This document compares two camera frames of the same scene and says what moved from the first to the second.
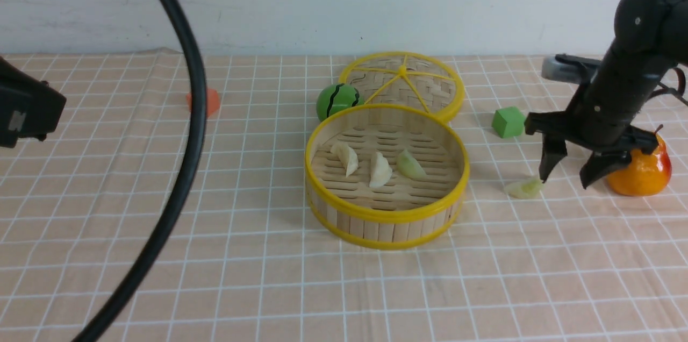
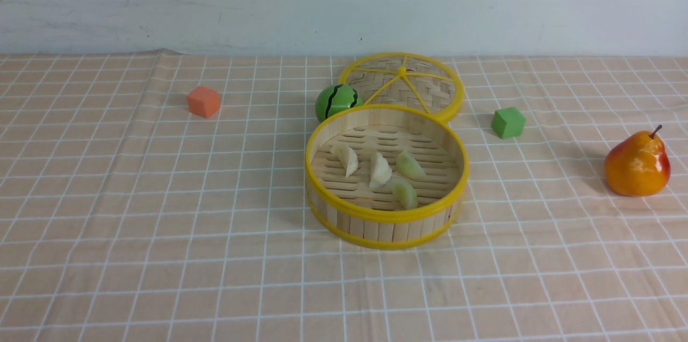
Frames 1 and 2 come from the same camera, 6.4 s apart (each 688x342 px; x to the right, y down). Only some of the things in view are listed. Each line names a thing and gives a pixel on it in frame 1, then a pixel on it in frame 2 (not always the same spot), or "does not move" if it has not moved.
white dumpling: x=381 y=171 does not move
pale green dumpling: x=407 y=165 does not move
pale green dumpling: x=524 y=189 → x=406 y=196
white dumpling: x=347 y=156 does not move
